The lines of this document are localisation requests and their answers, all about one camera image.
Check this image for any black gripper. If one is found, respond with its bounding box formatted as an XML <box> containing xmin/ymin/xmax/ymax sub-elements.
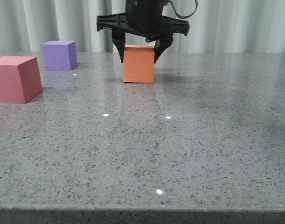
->
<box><xmin>97</xmin><ymin>0</ymin><xmax>190</xmax><ymax>63</ymax></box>

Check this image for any orange foam cube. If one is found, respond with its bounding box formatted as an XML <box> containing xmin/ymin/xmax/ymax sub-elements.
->
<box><xmin>123</xmin><ymin>45</ymin><xmax>155</xmax><ymax>83</ymax></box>

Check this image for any pale green curtain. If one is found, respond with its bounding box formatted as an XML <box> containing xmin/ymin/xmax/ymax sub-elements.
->
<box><xmin>0</xmin><ymin>0</ymin><xmax>285</xmax><ymax>53</ymax></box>

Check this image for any purple foam cube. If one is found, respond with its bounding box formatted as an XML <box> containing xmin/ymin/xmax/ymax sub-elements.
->
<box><xmin>42</xmin><ymin>41</ymin><xmax>77</xmax><ymax>70</ymax></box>

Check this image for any red foam cube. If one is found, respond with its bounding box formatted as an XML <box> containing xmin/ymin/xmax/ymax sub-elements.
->
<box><xmin>0</xmin><ymin>56</ymin><xmax>42</xmax><ymax>103</ymax></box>

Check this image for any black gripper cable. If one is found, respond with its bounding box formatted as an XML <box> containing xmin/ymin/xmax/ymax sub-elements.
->
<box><xmin>167</xmin><ymin>0</ymin><xmax>199</xmax><ymax>19</ymax></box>

